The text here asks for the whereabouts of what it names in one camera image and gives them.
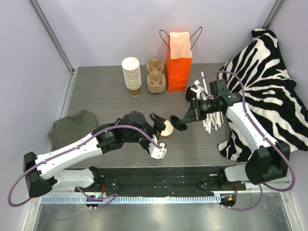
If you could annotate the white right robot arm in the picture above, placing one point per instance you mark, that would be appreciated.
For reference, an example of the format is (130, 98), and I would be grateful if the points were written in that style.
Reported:
(267, 161)

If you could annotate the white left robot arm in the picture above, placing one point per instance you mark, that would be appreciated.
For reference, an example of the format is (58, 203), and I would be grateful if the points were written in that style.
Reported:
(49, 171)

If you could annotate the brown paper coffee cup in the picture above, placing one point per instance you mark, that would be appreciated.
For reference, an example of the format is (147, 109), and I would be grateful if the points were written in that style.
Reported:
(166, 133)

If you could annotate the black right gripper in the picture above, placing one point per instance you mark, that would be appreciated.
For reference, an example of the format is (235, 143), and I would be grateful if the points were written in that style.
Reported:
(195, 110)

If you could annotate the white slotted cable duct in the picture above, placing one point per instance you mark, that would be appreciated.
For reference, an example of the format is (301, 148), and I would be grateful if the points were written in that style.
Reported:
(81, 199)

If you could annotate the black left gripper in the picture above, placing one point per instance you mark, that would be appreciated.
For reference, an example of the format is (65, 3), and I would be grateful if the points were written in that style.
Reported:
(151, 133)

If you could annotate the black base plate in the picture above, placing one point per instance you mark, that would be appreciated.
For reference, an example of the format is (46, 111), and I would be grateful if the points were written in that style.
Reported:
(162, 181)

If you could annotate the stack of black lids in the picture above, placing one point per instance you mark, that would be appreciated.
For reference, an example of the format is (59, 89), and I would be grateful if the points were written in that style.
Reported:
(190, 95)

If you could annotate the stack of paper cups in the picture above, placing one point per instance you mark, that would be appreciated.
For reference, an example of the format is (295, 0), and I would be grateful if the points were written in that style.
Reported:
(132, 75)

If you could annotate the orange paper bag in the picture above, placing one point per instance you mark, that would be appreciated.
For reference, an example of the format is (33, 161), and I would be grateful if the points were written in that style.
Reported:
(179, 58)

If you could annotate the olive green cloth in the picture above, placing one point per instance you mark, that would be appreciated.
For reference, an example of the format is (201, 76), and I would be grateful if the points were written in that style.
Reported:
(72, 128)

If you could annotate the pile of wrapped straws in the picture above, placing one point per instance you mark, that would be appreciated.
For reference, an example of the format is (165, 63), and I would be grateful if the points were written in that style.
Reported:
(213, 120)

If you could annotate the black plastic cup lid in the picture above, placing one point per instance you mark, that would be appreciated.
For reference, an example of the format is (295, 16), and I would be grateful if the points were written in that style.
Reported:
(177, 123)

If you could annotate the zebra print blanket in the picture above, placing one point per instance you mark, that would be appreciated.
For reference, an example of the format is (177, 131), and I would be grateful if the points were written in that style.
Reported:
(259, 72)

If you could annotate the cardboard cup carrier stack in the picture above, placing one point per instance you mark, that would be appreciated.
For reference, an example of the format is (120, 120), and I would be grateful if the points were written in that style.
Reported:
(156, 79)

